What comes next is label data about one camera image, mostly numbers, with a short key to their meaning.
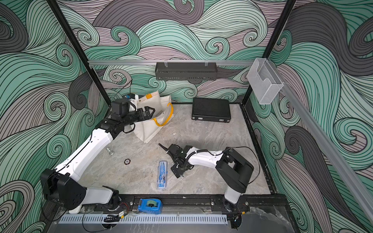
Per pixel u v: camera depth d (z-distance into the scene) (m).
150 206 0.68
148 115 0.69
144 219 0.70
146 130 0.90
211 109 1.21
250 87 0.93
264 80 0.79
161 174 0.81
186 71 0.97
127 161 0.88
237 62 0.96
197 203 0.74
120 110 0.57
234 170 0.44
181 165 0.64
